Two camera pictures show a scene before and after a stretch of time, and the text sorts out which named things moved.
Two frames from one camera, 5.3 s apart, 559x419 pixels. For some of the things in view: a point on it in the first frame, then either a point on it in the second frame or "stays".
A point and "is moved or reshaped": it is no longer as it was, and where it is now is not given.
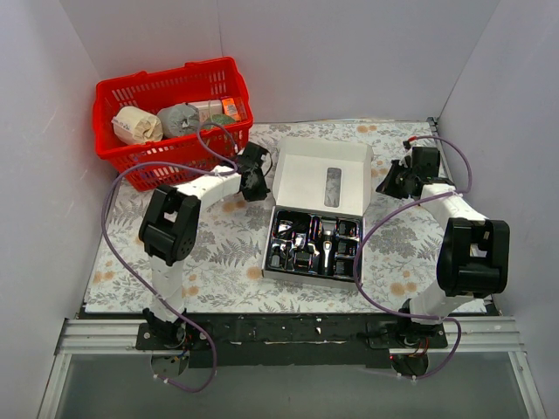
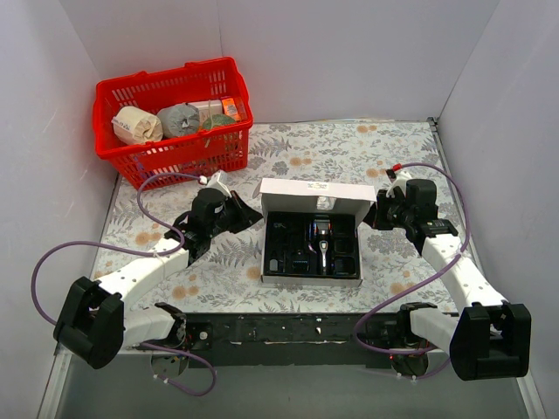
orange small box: x=231 y=109 stays
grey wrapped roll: x=179 y=120 stays
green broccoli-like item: x=221 y=119 stays
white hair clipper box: x=320 y=195 is moved or reshaped
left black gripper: x=256 y=185 to x=235 y=209
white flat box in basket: x=208 y=108 stays
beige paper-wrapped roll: x=135 y=126 stays
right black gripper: x=394 y=185 to x=383 y=211
